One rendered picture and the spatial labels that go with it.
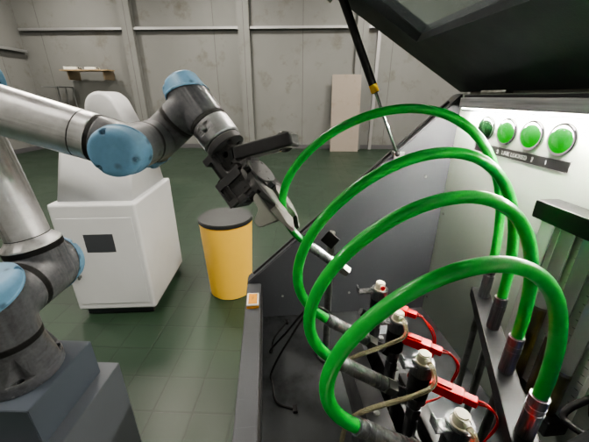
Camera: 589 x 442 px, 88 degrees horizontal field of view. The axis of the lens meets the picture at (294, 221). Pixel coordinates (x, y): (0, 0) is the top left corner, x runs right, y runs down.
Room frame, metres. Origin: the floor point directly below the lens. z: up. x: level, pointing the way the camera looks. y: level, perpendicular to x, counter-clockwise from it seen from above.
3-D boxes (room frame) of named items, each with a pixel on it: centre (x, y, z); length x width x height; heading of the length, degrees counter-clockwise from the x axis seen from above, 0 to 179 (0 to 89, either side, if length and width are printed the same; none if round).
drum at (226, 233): (2.10, 0.51, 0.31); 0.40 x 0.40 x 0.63
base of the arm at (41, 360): (0.48, 0.58, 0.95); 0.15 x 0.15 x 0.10
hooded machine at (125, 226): (2.08, 1.26, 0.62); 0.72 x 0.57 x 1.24; 179
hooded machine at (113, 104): (5.38, 3.02, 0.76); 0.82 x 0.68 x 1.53; 87
